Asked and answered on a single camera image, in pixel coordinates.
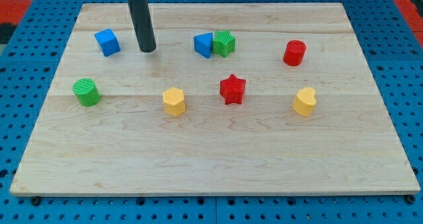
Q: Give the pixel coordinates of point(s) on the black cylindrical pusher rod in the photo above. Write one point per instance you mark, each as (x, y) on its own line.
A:
(141, 18)

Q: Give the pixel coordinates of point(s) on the blue triangle block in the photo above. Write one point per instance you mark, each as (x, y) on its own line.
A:
(203, 44)

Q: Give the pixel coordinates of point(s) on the green star block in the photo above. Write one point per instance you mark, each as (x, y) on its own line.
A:
(223, 43)

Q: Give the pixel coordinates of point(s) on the red star block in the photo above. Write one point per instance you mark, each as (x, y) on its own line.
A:
(232, 89)

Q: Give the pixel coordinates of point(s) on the blue cube block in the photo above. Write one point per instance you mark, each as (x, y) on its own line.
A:
(107, 42)

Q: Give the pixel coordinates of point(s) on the green cylinder block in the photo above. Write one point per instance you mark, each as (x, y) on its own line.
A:
(86, 92)

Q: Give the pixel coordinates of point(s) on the yellow hexagon block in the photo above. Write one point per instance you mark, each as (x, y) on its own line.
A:
(174, 102)

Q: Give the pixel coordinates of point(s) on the light wooden board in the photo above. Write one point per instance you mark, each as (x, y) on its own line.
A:
(128, 146)

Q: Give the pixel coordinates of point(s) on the red cylinder block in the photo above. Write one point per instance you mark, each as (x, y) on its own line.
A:
(294, 53)

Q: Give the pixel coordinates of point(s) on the yellow heart block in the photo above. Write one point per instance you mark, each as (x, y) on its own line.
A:
(305, 101)

